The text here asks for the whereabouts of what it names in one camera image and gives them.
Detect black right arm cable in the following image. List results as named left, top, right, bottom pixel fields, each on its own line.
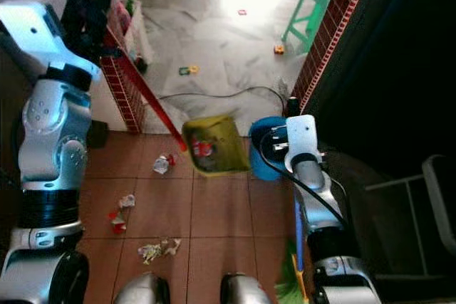
left=259, top=151, right=351, bottom=228

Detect small red scrap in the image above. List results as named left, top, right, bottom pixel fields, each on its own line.
left=109, top=210, right=128, bottom=235

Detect crushed red can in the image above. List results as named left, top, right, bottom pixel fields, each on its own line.
left=191, top=139, right=214, bottom=159

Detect grey metal rack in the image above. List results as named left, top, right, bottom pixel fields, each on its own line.
left=363, top=153, right=456, bottom=276

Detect small crumpled white paper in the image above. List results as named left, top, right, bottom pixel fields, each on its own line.
left=118, top=194, right=136, bottom=210

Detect silver right robot leg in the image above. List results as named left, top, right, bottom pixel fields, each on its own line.
left=219, top=272, right=271, bottom=304

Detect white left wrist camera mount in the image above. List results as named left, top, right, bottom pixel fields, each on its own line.
left=0, top=0, right=103, bottom=80

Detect thin black floor cable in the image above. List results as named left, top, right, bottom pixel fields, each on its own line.
left=158, top=86, right=287, bottom=105

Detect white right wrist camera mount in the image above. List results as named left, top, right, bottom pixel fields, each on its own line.
left=285, top=114, right=320, bottom=171

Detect white plastic bag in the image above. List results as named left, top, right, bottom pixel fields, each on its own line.
left=125, top=0, right=154, bottom=73

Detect blue plastic bucket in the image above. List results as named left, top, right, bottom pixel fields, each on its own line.
left=249, top=115, right=289, bottom=181

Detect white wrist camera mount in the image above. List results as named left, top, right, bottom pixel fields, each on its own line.
left=0, top=0, right=103, bottom=80
left=285, top=114, right=320, bottom=171

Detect silver robot leg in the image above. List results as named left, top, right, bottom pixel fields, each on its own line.
left=114, top=272, right=172, bottom=304
left=219, top=272, right=271, bottom=304

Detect pale shredded paper scraps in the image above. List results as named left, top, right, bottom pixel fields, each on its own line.
left=138, top=239, right=182, bottom=263

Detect green broom with blue handle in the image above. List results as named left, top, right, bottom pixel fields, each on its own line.
left=274, top=201, right=309, bottom=304

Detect silver left robot leg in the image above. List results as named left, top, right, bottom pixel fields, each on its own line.
left=114, top=272, right=172, bottom=304

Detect olive dustpan with red handle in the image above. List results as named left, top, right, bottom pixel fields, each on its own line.
left=103, top=30, right=247, bottom=177

